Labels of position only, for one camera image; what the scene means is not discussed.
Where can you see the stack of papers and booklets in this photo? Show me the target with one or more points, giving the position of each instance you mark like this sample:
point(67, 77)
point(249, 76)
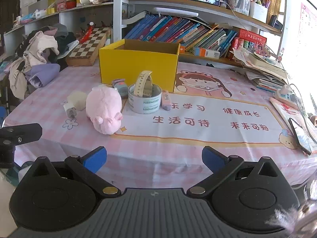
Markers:
point(262, 69)

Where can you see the wall poster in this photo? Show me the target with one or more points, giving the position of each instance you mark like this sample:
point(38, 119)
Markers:
point(308, 29)

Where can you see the black case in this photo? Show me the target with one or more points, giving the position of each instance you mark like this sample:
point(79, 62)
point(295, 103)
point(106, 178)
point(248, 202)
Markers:
point(275, 22)

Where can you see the white tape roll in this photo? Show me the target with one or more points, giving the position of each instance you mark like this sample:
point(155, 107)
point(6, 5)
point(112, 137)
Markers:
point(146, 106)

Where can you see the long orange white carton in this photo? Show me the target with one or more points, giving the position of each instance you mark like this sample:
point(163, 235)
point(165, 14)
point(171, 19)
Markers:
point(205, 53)

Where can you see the white power strip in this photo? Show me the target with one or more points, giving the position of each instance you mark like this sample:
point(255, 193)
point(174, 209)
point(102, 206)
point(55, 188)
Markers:
point(284, 95)

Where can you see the white charger plug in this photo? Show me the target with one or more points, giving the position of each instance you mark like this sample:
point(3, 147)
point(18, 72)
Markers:
point(69, 106)

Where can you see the yellow book set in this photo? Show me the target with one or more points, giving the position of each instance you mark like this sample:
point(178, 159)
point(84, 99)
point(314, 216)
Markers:
point(273, 5)

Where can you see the pink checkered desktop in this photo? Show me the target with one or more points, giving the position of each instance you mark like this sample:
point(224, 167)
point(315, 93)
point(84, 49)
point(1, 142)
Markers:
point(62, 141)

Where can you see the cream foam block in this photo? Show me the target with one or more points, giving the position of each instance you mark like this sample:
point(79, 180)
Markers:
point(79, 99)

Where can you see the wooden chessboard box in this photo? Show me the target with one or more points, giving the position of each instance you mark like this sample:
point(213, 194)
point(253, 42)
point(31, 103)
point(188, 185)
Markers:
point(89, 45)

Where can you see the white lamp bar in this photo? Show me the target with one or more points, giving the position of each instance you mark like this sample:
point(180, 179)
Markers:
point(173, 11)

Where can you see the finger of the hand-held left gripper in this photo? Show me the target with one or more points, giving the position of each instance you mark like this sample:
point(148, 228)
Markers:
point(24, 132)

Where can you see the white bookshelf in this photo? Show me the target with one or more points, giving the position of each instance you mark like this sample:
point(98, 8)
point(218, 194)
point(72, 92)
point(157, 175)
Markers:
point(116, 17)

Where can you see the white storage bin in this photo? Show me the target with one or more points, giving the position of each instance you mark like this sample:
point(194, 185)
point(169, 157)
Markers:
point(258, 12)

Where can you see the red tin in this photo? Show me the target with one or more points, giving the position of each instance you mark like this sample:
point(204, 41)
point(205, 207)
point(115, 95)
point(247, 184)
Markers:
point(70, 3)

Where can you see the row of leaning colourful books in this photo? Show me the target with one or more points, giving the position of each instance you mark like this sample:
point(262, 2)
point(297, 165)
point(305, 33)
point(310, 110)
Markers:
point(173, 29)

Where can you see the small grey pink toy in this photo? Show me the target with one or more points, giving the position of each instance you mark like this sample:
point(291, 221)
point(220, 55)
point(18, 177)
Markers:
point(120, 86)

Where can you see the lilac fluffy sleeve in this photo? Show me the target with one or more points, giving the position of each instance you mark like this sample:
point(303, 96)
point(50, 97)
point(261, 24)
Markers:
point(284, 218)

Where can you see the small orange white carton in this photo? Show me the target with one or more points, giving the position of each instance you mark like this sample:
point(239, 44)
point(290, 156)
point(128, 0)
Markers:
point(182, 49)

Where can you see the black smartphone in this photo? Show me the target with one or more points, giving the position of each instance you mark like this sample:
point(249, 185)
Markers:
point(299, 136)

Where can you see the pink plush pig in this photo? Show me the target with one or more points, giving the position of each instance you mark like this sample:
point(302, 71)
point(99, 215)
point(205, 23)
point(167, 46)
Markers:
point(104, 106)

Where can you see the yellow cardboard box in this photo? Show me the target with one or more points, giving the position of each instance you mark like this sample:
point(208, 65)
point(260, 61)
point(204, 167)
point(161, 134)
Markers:
point(138, 67)

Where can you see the pink booklet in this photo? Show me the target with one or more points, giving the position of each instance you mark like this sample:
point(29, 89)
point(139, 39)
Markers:
point(284, 111)

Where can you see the dark clothes pile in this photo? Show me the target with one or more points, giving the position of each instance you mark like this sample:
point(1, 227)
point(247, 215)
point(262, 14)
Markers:
point(65, 39)

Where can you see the cream jacket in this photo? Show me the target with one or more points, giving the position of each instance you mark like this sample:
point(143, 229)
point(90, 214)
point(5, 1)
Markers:
point(39, 44)

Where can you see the red tassel ornament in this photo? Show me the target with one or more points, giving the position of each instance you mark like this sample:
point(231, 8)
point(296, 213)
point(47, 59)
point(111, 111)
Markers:
point(86, 33)

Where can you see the lilac garment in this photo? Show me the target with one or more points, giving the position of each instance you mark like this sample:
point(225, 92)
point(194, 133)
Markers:
point(44, 75)

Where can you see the red book box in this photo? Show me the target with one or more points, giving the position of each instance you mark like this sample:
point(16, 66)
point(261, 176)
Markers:
point(250, 38)

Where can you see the white pen holder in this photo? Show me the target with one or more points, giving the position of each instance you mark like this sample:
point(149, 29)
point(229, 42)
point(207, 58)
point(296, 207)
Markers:
point(244, 6)

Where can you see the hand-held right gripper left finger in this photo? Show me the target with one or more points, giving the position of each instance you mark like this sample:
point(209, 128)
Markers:
point(95, 160)

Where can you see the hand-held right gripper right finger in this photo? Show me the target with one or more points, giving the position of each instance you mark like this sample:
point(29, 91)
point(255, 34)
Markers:
point(214, 158)

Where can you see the pink gift box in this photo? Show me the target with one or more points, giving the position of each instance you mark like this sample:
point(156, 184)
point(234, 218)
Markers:
point(60, 7)

